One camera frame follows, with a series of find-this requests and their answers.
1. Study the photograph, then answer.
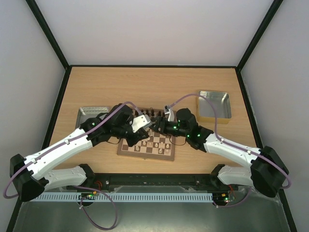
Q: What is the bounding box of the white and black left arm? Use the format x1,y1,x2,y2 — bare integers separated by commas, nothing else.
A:
10,103,152,202

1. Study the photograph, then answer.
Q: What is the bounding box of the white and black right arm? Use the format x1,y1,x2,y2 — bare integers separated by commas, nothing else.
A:
151,108,289,198

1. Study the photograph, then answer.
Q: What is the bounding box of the wooden chess board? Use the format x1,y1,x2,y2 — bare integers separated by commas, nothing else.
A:
117,106,177,162

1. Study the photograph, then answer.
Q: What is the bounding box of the silver embossed metal tray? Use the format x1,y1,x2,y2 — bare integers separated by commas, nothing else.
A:
75,106,110,128

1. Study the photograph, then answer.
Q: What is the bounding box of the yellow metal tin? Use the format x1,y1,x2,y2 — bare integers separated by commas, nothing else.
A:
196,90,232,124

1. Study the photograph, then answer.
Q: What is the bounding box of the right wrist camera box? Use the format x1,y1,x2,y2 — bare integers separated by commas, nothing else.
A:
164,105,175,122

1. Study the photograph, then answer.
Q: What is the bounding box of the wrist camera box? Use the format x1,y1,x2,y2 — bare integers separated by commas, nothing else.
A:
164,105,175,122
131,115,152,133

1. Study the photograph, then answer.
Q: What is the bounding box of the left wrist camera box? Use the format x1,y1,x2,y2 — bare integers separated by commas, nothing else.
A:
131,115,152,133

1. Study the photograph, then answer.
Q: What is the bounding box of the black aluminium frame rail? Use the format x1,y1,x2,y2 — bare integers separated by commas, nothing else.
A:
24,172,282,194

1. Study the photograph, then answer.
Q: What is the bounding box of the light blue cable duct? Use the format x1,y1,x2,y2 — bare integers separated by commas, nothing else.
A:
32,192,213,203

